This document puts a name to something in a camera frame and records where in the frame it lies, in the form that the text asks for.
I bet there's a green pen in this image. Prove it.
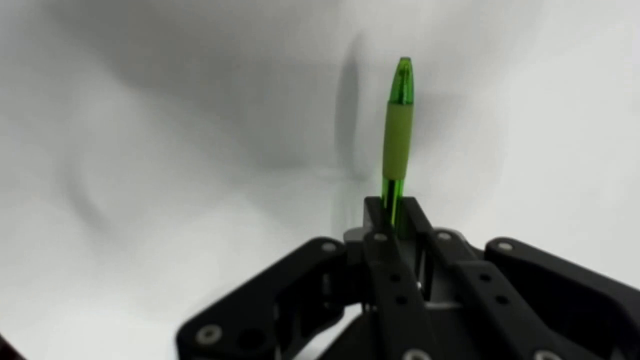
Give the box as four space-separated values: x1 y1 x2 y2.
380 56 416 238

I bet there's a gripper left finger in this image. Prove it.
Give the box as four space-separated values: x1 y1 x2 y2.
175 196 437 360

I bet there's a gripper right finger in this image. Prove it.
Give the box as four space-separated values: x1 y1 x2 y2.
400 196 640 360

